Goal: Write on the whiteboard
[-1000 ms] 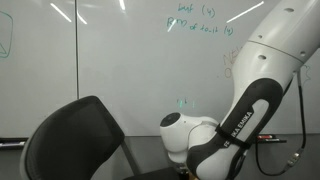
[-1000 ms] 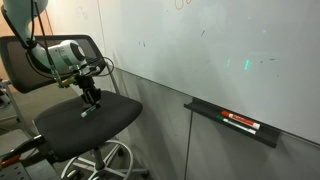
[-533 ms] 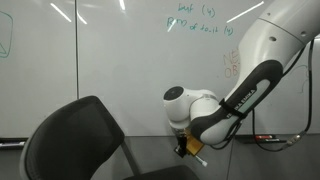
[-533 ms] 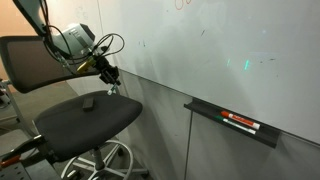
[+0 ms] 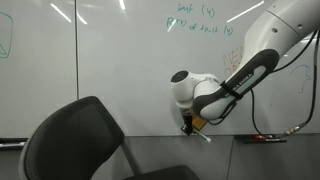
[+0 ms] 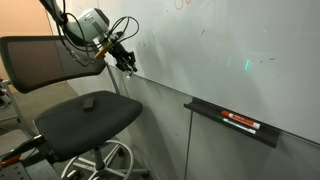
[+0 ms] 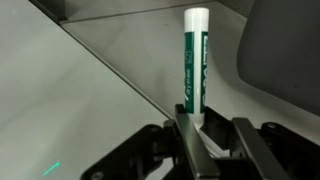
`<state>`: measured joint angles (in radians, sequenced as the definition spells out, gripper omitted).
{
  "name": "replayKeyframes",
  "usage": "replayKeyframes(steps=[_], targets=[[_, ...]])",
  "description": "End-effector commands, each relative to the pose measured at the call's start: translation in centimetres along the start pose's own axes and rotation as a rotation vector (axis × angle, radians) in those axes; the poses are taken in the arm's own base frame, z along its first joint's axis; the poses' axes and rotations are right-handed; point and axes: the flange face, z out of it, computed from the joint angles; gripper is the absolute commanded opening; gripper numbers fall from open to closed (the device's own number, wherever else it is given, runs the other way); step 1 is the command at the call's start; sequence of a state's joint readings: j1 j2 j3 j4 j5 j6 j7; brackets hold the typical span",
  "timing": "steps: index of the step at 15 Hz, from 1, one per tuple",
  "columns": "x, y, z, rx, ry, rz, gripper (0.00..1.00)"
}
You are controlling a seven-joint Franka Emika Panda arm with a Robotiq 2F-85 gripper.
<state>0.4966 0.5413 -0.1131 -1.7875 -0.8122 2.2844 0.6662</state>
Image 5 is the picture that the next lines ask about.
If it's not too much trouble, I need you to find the white marker in tray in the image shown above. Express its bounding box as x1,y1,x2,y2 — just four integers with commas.
0,141,26,148

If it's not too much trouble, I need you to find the large wall whiteboard panel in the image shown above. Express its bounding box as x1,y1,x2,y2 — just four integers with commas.
75,0,320,138

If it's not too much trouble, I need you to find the whiteboard panel with green drawing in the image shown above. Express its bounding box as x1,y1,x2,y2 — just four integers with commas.
0,0,80,140

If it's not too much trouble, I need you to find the black mesh office chair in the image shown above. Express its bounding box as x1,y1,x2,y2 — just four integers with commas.
18,95,201,180

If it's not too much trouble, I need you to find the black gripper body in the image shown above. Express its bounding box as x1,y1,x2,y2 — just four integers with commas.
181,111,195,130

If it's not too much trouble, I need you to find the black tray with marker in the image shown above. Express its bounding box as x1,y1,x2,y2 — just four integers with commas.
0,137,28,150

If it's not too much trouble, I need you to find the white marker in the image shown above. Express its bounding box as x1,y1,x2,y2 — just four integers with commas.
0,141,26,148
192,129,212,144

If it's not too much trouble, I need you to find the red whiteboard marker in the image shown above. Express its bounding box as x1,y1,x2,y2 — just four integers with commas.
253,134,275,140

